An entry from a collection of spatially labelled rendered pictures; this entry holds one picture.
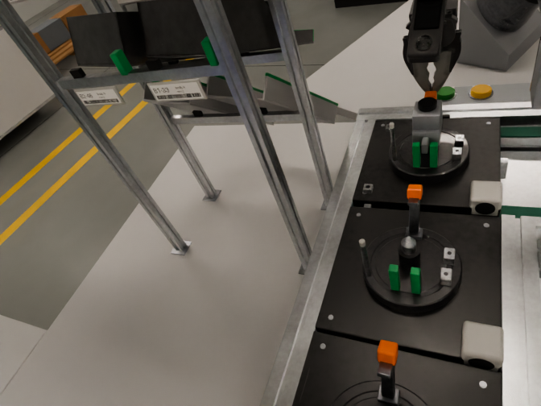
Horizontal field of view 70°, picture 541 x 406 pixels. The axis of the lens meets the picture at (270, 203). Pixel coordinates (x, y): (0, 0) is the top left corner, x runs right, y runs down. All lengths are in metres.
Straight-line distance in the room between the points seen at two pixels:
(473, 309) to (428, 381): 0.12
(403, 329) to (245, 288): 0.35
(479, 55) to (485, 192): 0.60
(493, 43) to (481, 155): 0.47
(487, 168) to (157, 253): 0.72
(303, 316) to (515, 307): 0.29
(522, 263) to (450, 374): 0.21
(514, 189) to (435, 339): 0.35
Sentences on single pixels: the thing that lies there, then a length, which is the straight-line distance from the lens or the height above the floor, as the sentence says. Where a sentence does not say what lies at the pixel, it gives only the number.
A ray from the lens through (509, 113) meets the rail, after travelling 0.92.
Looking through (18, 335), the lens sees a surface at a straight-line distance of 1.10.
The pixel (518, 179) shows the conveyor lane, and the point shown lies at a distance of 0.85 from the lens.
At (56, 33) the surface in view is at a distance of 6.25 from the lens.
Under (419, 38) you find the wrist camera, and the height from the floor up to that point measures 1.21.
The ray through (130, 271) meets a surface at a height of 0.86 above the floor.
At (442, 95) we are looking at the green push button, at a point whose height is 0.97.
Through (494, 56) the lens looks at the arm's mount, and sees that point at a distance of 1.23.
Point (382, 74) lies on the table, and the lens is 1.29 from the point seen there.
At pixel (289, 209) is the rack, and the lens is 0.64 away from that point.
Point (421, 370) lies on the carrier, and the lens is 0.57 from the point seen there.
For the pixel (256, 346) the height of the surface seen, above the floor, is 0.86.
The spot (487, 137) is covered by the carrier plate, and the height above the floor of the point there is 0.97.
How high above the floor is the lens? 1.51
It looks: 44 degrees down
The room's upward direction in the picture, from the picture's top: 23 degrees counter-clockwise
